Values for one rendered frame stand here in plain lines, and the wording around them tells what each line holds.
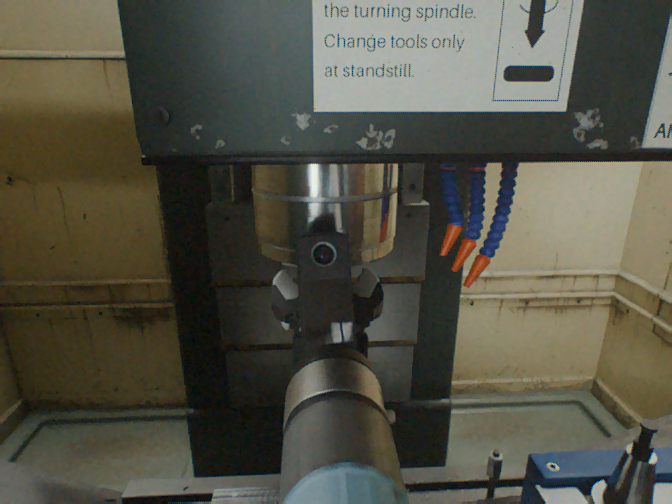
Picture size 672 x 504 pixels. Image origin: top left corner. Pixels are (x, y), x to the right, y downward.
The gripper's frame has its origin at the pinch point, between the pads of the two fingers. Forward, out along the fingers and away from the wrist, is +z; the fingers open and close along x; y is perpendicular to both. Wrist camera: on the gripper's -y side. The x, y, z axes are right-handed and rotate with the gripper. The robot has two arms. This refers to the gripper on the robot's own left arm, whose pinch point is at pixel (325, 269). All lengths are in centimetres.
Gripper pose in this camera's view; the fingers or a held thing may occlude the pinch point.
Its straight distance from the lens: 52.7
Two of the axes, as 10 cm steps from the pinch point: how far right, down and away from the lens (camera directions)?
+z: -0.6, -3.6, 9.3
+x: 10.0, -0.2, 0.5
